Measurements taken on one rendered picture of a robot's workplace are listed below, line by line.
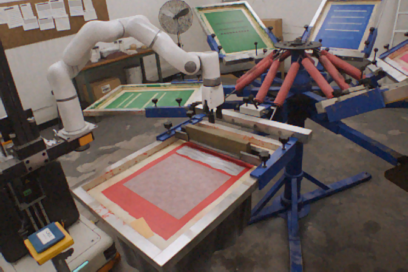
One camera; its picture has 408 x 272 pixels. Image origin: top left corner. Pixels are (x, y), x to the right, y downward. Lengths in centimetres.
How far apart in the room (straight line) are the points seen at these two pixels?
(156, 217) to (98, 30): 72
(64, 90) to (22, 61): 345
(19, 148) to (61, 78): 33
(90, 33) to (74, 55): 12
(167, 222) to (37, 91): 404
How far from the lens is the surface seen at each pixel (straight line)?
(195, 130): 136
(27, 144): 131
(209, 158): 130
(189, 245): 90
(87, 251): 201
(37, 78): 481
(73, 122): 135
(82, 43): 122
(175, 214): 103
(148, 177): 124
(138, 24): 115
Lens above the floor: 164
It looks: 24 degrees down
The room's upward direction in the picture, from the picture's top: 6 degrees counter-clockwise
